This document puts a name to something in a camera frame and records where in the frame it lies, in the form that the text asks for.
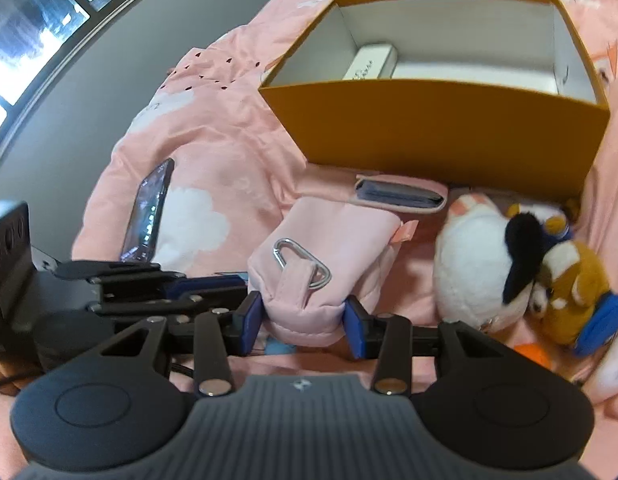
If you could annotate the white plush toy black ear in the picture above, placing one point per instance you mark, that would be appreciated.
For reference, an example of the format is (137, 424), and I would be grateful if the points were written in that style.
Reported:
(474, 265)

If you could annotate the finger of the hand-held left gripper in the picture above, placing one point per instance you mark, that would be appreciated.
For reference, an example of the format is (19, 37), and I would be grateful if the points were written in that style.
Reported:
(139, 308)
(209, 285)

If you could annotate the black smartphone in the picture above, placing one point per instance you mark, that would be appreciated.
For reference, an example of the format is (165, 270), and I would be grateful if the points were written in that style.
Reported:
(149, 210)

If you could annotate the long white box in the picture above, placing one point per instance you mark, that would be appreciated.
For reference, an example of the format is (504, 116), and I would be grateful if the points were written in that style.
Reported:
(369, 62)

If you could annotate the pale pink fabric pouch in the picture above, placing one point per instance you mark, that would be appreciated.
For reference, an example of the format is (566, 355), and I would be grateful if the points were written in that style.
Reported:
(339, 240)

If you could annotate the pink cloud print blanket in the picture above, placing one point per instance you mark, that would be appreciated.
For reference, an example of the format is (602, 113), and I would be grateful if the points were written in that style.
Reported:
(229, 160)

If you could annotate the brown plush dog blue headphones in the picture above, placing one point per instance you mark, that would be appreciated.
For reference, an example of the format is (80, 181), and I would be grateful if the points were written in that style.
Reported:
(574, 280)

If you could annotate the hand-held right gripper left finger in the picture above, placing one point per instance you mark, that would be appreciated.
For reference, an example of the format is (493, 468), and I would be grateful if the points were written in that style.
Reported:
(251, 324)

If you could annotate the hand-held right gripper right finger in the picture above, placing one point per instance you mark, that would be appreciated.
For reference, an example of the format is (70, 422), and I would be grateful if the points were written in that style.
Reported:
(354, 331)

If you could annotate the window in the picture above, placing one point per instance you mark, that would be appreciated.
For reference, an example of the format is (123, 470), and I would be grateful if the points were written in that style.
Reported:
(34, 25)

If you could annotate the orange cardboard box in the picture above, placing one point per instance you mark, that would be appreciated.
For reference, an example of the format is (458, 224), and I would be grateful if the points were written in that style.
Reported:
(439, 130)

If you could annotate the silver carabiner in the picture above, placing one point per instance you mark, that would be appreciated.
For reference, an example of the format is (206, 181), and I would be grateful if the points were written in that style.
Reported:
(281, 255)

